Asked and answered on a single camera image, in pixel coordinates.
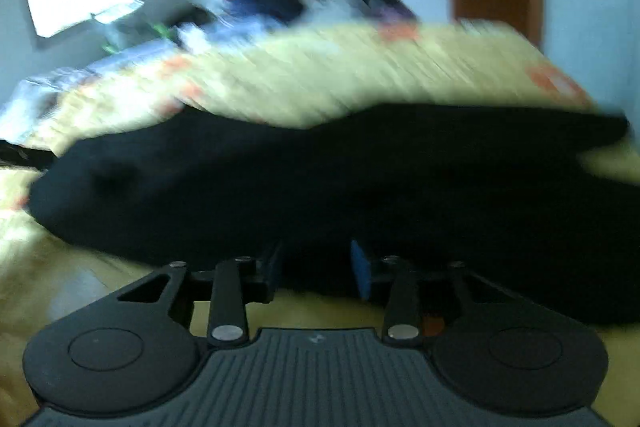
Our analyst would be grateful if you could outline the black pants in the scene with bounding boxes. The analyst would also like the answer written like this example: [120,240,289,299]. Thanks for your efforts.
[27,104,639,327]

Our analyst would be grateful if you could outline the yellow floral bedspread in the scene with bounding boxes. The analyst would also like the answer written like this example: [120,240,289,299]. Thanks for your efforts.
[1,24,639,426]

